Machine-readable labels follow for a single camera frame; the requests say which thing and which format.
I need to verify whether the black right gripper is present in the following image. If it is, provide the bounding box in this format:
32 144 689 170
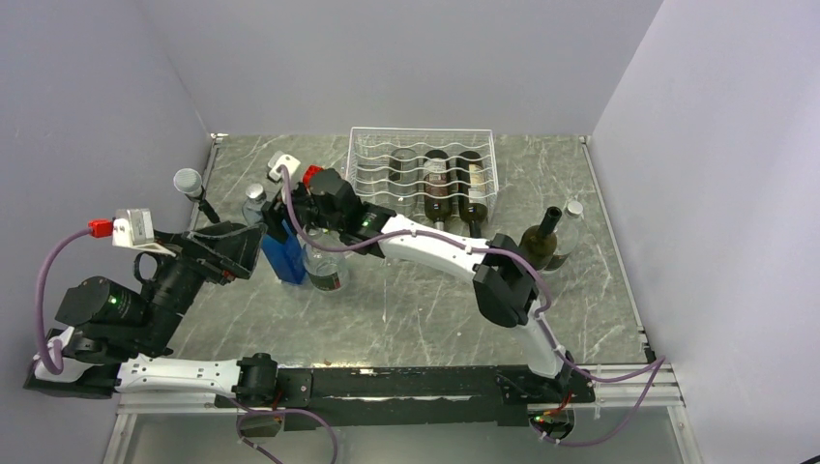
261 175 345 244

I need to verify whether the blue square water bottle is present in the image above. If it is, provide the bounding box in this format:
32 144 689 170
242 183 307 285

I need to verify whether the clear glass wine bottle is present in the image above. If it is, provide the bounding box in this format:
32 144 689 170
388 148 419 217

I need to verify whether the dark green wine bottle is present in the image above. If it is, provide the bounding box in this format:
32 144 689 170
422 149 453 231
455 151 489 238

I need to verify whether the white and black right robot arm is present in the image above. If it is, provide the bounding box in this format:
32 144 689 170
263 163 571 401

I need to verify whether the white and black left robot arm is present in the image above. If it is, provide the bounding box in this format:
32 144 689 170
23 222 278 407

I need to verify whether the clear round glass bottle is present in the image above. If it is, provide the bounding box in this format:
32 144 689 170
303 228 350 292

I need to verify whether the red toy block car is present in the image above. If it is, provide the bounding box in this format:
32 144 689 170
302 164 325 189

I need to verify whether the grey microphone on stand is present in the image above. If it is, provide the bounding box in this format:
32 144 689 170
173 168 220 224

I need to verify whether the small silver cap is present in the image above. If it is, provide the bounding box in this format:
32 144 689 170
564 200 584 219

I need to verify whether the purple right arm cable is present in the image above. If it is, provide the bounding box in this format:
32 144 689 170
277 164 667 386

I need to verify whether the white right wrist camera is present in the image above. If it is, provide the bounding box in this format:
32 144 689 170
267 151 302 184

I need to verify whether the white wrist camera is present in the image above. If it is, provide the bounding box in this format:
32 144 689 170
267 151 302 184
112 208 161 251

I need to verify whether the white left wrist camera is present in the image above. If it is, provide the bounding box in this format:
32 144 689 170
112 208 161 251

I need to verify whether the white wire wine rack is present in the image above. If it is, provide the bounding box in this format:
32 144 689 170
343 127 499 223

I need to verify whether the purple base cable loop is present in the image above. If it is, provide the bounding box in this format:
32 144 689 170
235 407 339 464

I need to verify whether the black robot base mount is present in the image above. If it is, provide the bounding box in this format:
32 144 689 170
217 357 596 431

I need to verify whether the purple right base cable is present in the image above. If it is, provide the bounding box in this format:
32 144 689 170
529 358 667 450

